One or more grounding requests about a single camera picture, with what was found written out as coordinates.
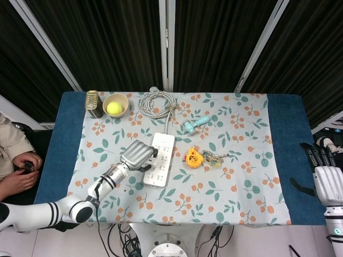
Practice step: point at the black pleated curtain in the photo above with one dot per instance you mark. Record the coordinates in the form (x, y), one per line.
(107, 40)

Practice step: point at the floral patterned tablecloth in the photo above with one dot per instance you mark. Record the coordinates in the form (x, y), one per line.
(214, 187)

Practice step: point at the person in beige jacket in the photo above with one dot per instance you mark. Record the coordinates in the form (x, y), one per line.
(10, 142)

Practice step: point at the white power strip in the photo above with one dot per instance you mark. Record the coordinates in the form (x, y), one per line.
(160, 176)

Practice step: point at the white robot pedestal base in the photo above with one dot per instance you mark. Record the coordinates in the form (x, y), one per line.
(167, 250)

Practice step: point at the white metal frame post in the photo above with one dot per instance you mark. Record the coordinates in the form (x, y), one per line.
(166, 45)
(48, 45)
(261, 45)

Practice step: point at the yellow tape measure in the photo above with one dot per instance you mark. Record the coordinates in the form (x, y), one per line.
(194, 159)

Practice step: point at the green gold metal tin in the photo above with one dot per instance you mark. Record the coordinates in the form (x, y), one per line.
(93, 104)

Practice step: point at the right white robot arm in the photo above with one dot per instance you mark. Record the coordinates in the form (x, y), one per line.
(335, 230)

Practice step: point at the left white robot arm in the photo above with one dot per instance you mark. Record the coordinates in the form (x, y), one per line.
(112, 179)

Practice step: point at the beige bowl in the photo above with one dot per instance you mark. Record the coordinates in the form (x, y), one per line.
(121, 99)

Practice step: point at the black phone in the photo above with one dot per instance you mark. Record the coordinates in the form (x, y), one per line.
(28, 166)

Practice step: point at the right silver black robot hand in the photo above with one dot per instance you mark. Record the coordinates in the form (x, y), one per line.
(328, 184)

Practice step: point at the light blue massage roller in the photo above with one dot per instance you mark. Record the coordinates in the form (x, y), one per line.
(199, 121)

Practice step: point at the blue table cover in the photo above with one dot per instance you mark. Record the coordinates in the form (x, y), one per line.
(59, 147)

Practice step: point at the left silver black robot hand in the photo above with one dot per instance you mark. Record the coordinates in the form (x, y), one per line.
(135, 155)

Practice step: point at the yellow tennis ball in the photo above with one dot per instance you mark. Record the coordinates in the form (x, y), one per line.
(114, 108)

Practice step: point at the white wall charger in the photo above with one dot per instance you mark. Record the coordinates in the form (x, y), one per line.
(150, 161)

